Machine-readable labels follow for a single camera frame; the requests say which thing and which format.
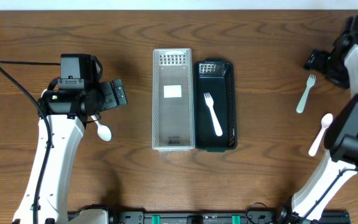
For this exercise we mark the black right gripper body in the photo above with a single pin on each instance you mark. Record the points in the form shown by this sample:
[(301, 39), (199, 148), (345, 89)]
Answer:
[(316, 60)]

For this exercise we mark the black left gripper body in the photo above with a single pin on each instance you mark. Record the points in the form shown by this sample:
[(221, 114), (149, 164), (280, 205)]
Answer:
[(110, 94)]

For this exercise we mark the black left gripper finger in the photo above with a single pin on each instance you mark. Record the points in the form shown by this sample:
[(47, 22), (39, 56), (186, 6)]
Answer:
[(119, 92), (109, 96)]

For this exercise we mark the mint green plastic fork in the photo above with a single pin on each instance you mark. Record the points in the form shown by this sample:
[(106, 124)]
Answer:
[(309, 84)]

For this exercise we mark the pale pink plastic spoon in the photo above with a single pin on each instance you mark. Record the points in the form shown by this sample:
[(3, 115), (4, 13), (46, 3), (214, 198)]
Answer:
[(326, 121)]

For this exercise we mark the white plastic fork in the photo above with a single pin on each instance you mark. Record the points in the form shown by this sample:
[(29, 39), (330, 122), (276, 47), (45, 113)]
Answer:
[(210, 104)]

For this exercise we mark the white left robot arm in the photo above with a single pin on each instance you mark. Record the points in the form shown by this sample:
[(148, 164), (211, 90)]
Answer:
[(47, 190)]

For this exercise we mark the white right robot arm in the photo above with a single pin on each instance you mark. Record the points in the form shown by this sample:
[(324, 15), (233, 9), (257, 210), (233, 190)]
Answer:
[(339, 164)]

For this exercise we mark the white plastic spoon near gripper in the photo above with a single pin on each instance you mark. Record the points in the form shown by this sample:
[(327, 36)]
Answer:
[(103, 131)]

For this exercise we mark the white label in basket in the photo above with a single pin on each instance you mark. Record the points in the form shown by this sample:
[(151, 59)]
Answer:
[(172, 91)]

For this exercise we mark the clear plastic basket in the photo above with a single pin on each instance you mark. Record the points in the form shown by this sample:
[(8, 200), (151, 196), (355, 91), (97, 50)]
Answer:
[(173, 126)]

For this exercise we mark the black plastic basket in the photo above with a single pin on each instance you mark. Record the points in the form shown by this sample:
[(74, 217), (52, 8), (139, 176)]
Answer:
[(215, 77)]

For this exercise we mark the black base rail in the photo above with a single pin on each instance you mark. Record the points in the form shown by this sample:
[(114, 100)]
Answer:
[(103, 214)]

